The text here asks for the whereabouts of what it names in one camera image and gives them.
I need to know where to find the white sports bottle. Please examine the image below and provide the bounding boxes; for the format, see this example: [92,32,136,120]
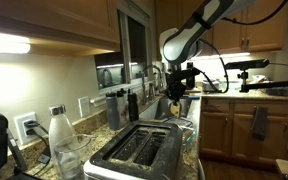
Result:
[116,88,130,126]

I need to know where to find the white countertop appliance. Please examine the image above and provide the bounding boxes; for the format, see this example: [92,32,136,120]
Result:
[202,79,222,93]

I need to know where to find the thin under-cabinet light strip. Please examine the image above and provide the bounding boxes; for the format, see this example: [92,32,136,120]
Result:
[190,52,252,61]

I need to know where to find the metal arched faucet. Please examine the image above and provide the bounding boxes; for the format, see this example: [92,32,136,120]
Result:
[140,64,165,105]

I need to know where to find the grey hanging towel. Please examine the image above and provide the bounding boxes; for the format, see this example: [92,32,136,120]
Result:
[250,105,269,142]

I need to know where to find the clear bottle with silver cap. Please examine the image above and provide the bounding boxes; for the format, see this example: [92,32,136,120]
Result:
[48,104,77,174]

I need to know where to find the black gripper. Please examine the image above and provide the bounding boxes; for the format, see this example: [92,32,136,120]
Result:
[165,82,187,105]

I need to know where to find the grey sports bottle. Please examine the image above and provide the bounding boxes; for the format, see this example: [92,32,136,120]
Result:
[105,91,122,132]

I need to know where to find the wooden corner upper cabinets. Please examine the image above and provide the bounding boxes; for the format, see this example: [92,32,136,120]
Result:
[155,0,288,62]

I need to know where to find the white switch plate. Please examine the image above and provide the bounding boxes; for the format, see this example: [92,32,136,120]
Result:
[77,95,92,118]

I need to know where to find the black power plug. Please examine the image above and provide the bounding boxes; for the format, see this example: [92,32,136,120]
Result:
[23,119,42,136]

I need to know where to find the stainless steel sink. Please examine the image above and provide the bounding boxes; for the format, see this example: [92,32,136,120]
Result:
[138,96,193,123]

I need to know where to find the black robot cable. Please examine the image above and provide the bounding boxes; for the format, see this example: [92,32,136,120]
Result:
[222,0,288,26]
[197,38,231,94]

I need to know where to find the wooden upper cabinet over toaster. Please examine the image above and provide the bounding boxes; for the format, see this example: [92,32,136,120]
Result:
[0,0,122,58]

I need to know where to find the toasted bread slice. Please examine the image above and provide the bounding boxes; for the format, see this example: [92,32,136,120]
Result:
[169,101,183,119]

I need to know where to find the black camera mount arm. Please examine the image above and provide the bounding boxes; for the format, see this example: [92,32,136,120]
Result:
[237,69,288,94]

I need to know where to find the kitchen window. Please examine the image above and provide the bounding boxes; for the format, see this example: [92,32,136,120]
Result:
[93,9,153,92]

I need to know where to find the black external camera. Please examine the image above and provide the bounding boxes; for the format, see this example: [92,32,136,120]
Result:
[224,58,271,71]

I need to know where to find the black power cord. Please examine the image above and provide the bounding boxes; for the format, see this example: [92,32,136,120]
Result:
[33,124,54,177]

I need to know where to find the glass container with teal rim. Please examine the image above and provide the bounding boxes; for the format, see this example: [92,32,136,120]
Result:
[165,118,197,144]

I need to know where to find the stainless steel toaster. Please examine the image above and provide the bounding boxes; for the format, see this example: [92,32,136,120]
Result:
[83,119,184,180]

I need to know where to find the white wall outlet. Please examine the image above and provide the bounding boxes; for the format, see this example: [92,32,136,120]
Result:
[13,112,40,146]

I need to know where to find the wooden lower cabinet with doors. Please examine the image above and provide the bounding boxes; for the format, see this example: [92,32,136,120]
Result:
[198,96,288,168]

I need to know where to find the curved metal appliance handle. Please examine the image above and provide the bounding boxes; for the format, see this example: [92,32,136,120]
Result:
[196,158,207,180]

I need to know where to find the bright under-cabinet light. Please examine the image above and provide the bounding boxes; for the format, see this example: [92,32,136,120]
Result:
[0,30,32,55]

